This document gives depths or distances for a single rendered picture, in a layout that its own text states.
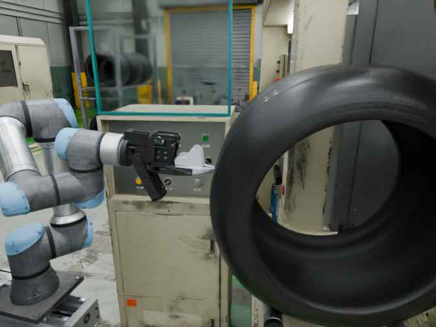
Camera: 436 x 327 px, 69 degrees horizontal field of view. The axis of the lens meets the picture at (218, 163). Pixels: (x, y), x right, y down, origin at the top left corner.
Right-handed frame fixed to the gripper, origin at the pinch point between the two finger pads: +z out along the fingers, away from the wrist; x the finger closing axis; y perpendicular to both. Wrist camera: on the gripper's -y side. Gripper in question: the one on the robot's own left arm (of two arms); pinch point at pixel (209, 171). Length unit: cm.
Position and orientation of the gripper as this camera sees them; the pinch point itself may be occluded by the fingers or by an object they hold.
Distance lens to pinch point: 72.0
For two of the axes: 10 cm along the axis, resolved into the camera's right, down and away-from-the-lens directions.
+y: 1.1, -9.5, -3.0
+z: 9.9, 1.4, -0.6
